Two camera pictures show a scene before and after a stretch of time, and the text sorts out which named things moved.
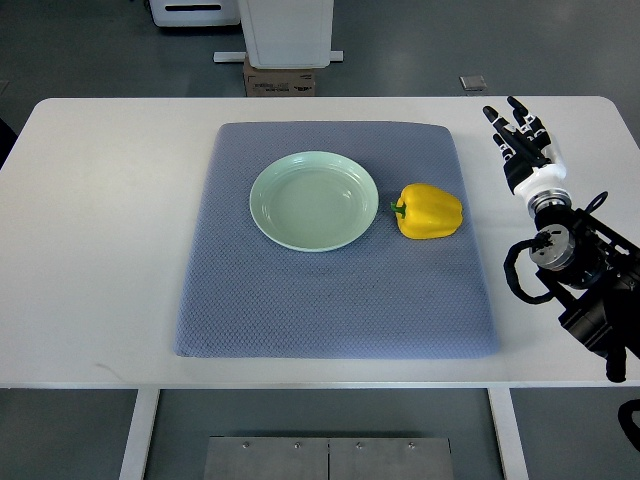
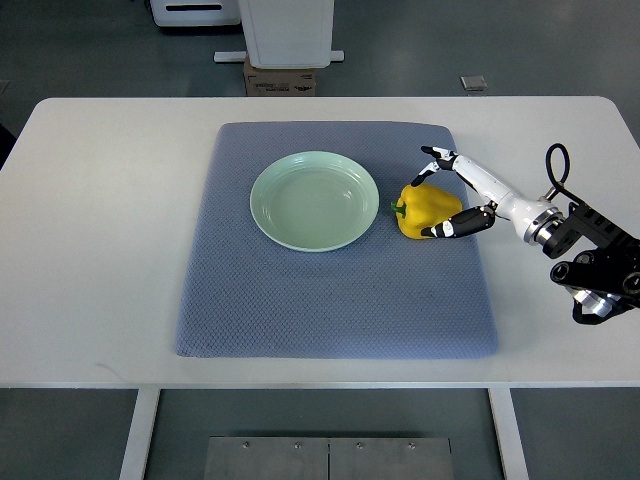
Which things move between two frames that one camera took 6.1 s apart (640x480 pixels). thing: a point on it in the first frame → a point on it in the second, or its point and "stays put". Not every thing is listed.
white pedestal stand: x=285 y=34 stays put
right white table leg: x=508 y=434 stays put
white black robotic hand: x=534 y=162 → x=533 y=220
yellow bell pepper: x=425 y=212 stays put
